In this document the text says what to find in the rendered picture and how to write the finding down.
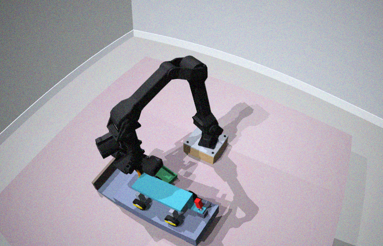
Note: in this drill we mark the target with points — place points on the red-headed metal pin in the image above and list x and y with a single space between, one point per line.
199 204

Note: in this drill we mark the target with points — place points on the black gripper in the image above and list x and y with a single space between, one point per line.
149 165

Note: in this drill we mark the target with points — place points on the cyan wheeled trolley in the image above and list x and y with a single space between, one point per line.
166 194

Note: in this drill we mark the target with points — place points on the green tray floor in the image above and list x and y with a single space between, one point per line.
164 175

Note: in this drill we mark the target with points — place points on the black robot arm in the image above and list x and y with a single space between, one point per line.
123 121

